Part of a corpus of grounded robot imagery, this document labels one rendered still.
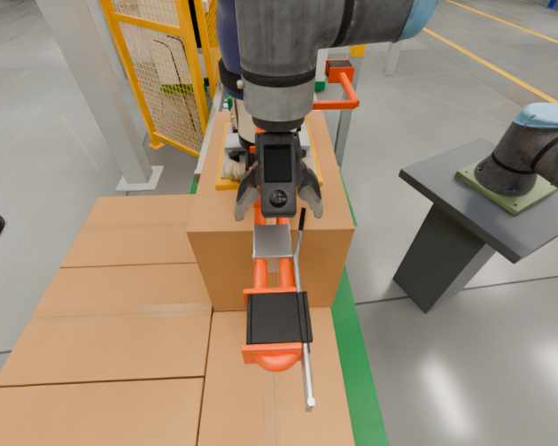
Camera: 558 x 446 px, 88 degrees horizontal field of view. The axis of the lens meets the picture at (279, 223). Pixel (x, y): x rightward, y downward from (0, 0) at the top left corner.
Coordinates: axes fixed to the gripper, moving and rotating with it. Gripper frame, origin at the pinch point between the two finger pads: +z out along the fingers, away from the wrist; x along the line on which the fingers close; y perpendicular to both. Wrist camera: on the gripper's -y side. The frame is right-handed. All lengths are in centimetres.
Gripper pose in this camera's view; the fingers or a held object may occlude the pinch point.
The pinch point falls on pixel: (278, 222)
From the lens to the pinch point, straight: 51.3
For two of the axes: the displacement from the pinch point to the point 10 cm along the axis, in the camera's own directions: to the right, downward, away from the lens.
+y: -0.5, -7.3, 6.8
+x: -10.0, 0.4, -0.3
